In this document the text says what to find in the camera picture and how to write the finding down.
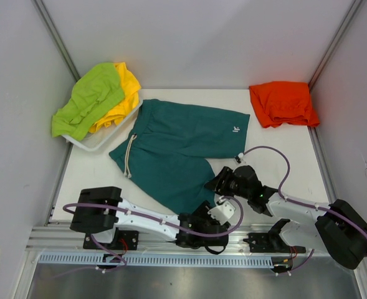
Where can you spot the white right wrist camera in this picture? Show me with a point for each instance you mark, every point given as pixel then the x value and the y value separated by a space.
pixel 239 158

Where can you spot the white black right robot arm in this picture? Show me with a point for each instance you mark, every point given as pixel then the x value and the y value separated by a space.
pixel 336 229

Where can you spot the aluminium frame post right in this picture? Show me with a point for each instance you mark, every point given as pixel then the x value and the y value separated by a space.
pixel 338 37

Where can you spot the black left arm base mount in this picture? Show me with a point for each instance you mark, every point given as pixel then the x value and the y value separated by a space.
pixel 124 240

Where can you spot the lime green shorts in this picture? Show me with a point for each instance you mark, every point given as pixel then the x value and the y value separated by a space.
pixel 95 94

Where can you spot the aluminium frame post left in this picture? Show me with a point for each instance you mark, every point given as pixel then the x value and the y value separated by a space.
pixel 56 37

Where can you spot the yellow shorts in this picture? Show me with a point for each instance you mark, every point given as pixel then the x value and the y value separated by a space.
pixel 117 114

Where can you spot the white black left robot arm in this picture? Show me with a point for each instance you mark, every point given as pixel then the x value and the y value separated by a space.
pixel 112 221

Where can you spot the orange shorts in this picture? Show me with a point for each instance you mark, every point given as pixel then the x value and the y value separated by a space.
pixel 279 102

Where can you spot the white perforated plastic basket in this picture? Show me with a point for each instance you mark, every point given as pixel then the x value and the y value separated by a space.
pixel 94 141

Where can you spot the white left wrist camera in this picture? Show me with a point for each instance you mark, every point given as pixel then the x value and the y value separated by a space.
pixel 223 211

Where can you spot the aluminium frame post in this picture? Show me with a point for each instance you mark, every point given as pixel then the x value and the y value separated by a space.
pixel 56 37
pixel 338 37

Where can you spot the teal shorts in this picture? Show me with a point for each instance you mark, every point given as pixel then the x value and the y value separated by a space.
pixel 167 151

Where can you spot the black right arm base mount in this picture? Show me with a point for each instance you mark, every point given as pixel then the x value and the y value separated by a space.
pixel 271 242

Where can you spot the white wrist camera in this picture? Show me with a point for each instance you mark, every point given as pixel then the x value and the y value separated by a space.
pixel 239 158
pixel 223 211

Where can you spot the white slotted cable duct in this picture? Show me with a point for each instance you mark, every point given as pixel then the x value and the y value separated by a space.
pixel 169 260

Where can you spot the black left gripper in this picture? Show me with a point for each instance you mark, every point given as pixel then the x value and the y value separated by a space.
pixel 201 211

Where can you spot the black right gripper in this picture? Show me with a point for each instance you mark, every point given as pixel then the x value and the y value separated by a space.
pixel 216 184

